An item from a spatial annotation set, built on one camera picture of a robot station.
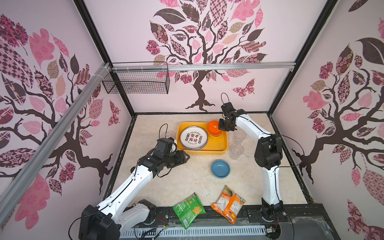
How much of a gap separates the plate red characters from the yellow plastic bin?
0.5 inches

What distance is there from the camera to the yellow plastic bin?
3.14 ft

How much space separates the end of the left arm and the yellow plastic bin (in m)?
0.23

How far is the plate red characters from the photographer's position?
1.00 m

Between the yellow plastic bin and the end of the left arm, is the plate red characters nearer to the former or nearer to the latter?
the yellow plastic bin
